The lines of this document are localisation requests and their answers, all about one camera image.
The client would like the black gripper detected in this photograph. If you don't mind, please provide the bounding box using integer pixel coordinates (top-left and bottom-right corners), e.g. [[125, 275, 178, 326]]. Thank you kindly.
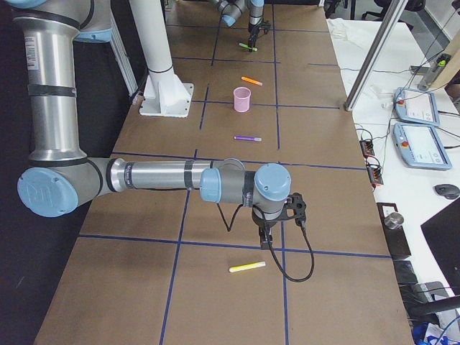
[[247, 20, 270, 47], [252, 208, 283, 249]]

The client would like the green highlighter pen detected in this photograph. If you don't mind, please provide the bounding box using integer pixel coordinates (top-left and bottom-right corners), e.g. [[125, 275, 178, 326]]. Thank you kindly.
[[238, 42, 258, 52]]

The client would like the yellow highlighter pen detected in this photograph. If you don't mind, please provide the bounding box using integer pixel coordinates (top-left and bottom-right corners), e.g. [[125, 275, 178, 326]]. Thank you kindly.
[[229, 261, 266, 273]]

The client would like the orange highlighter pen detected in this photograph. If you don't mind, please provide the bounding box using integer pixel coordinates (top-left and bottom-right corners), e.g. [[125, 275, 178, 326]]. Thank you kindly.
[[241, 76, 263, 86]]

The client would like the purple highlighter pen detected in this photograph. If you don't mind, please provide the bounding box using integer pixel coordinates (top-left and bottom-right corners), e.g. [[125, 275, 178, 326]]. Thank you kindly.
[[234, 135, 262, 142]]

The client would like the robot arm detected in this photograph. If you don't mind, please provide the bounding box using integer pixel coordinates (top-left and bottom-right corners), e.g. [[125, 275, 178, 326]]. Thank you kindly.
[[8, 1, 293, 248], [210, 0, 271, 52]]

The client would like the pink mesh pen holder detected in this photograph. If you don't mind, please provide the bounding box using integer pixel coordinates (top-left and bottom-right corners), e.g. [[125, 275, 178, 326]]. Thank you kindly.
[[233, 86, 252, 113]]

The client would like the lower orange black connector box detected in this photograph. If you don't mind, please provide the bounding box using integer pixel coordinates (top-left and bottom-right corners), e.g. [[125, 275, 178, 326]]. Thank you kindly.
[[366, 163, 384, 188]]

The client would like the orange black connector box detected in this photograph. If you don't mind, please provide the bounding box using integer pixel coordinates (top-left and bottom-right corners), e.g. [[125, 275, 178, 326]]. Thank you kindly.
[[359, 139, 374, 157], [366, 163, 384, 188]]

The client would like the metal cylinder weight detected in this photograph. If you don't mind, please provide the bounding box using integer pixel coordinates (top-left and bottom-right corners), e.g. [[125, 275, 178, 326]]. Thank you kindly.
[[384, 212, 404, 230]]

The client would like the black box under cylinder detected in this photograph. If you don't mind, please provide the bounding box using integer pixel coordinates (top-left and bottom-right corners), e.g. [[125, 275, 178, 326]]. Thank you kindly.
[[377, 203, 411, 260]]

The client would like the upper orange black connector box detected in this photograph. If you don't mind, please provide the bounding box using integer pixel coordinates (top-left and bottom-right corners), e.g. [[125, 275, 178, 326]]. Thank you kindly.
[[359, 139, 374, 157]]

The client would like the black monitor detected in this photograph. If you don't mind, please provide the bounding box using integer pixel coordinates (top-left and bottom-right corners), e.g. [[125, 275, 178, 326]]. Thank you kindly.
[[421, 201, 459, 295]]

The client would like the lower teach pendant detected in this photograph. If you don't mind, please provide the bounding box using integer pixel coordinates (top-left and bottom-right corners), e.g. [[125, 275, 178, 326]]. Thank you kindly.
[[392, 123, 452, 170]]

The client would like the teach pendant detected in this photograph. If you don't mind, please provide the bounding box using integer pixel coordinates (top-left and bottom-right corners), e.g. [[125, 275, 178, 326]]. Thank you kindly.
[[392, 123, 452, 170], [394, 88, 440, 127]]

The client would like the upper teach pendant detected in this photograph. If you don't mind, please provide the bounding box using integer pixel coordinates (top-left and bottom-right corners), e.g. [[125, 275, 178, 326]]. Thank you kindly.
[[394, 88, 440, 127]]

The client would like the blue white bag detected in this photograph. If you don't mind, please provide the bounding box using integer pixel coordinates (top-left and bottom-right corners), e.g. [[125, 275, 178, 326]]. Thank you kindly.
[[412, 323, 459, 345]]

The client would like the black computer mouse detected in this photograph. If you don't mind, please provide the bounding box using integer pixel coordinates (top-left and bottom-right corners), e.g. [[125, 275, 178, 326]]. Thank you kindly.
[[433, 183, 460, 200]]

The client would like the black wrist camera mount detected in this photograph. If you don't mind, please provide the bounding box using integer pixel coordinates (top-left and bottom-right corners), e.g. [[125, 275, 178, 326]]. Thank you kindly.
[[277, 193, 307, 229]]

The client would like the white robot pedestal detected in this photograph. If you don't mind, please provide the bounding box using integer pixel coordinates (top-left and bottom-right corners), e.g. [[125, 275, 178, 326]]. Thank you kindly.
[[129, 0, 194, 118]]

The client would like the aluminium frame post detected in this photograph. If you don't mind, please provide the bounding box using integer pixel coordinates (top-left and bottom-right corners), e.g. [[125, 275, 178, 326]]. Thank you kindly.
[[344, 0, 408, 111]]

